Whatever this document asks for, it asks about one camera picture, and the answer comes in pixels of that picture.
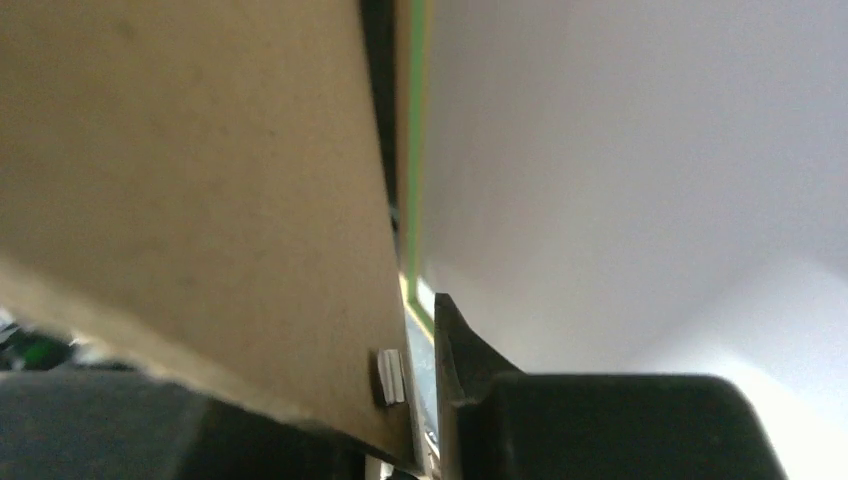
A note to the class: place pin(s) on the brown backing board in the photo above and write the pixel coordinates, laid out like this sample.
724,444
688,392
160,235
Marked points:
197,186

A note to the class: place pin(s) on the wooden picture frame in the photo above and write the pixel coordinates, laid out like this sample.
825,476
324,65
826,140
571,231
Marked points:
412,50

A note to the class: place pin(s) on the upper metal turn clip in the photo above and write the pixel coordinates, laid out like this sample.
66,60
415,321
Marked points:
390,373

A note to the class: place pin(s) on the landscape photo print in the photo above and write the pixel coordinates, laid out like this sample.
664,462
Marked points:
650,186

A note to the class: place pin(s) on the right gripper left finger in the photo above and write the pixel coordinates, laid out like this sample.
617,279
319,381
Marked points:
97,424

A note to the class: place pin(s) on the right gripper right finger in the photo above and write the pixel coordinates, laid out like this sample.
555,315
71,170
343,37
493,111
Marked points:
499,422

